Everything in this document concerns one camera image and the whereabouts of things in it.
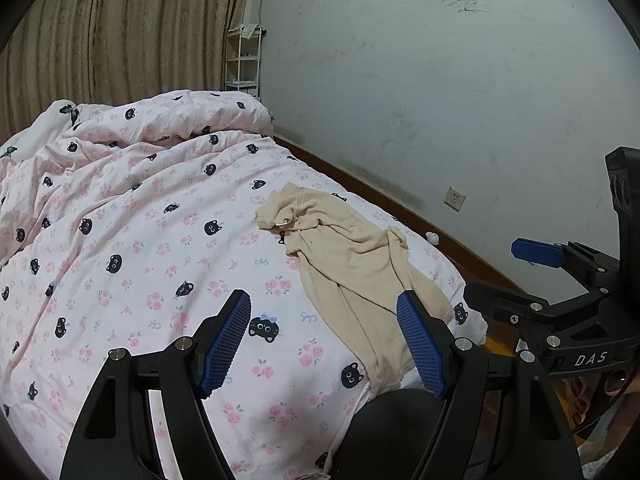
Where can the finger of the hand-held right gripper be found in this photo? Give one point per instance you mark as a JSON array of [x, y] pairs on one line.
[[500, 302], [537, 252]]

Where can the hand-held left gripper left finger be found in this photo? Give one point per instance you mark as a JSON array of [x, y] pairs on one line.
[[227, 345]]

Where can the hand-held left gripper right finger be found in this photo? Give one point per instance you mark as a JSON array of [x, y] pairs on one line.
[[422, 345]]

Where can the beige knit garment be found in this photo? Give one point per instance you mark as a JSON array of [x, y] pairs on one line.
[[350, 270]]

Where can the person's right hand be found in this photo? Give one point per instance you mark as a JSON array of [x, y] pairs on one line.
[[617, 385]]

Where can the dark grey cloth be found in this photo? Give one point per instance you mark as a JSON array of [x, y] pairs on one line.
[[390, 425]]

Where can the small white object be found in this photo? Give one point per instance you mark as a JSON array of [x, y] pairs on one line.
[[432, 237]]

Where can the brown skirting board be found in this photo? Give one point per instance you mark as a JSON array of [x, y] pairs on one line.
[[380, 195]]

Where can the pink cat print quilt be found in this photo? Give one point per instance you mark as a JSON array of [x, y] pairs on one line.
[[125, 200]]

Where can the white shelf rack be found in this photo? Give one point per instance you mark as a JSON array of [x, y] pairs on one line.
[[242, 33]]

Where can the beige patterned curtain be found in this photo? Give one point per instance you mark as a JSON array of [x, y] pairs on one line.
[[125, 35]]

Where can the white wall socket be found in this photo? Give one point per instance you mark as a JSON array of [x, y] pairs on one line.
[[454, 198]]

